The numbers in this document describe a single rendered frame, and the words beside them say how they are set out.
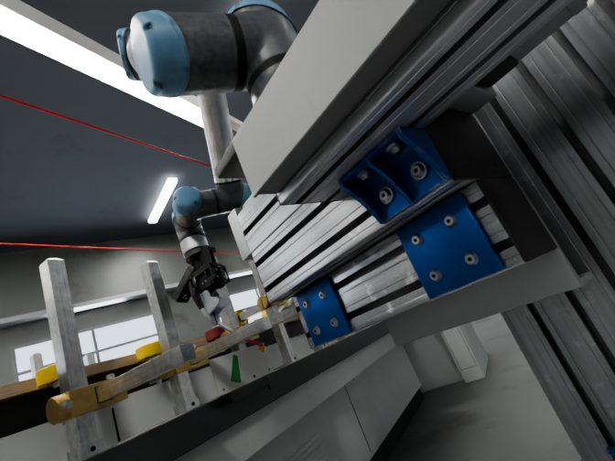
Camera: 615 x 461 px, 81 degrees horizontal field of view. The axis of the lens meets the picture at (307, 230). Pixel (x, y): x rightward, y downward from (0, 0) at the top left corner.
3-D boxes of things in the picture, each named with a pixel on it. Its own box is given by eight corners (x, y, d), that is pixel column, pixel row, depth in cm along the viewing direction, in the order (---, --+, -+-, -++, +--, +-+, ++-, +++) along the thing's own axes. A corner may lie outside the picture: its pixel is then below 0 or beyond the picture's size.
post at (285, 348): (302, 374, 133) (259, 258, 147) (297, 377, 130) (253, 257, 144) (295, 377, 134) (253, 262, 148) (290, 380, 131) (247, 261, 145)
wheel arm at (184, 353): (199, 362, 64) (192, 338, 65) (184, 367, 61) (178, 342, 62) (69, 423, 81) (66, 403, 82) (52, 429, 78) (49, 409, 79)
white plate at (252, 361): (274, 370, 120) (264, 342, 122) (220, 396, 97) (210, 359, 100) (273, 371, 120) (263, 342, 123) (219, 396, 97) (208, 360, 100)
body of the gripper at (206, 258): (213, 281, 93) (200, 242, 98) (190, 296, 96) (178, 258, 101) (231, 283, 100) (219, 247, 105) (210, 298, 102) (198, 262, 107)
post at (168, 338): (205, 434, 89) (156, 259, 103) (195, 440, 86) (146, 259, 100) (196, 437, 90) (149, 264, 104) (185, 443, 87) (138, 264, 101)
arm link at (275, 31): (324, 49, 57) (294, -9, 61) (243, 52, 51) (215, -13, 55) (302, 103, 67) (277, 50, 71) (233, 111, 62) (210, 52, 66)
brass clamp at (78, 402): (130, 397, 77) (125, 373, 78) (63, 421, 65) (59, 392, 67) (113, 404, 79) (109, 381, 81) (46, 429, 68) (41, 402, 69)
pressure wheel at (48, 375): (89, 407, 85) (80, 359, 88) (80, 408, 78) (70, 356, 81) (49, 422, 81) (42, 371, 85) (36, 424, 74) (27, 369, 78)
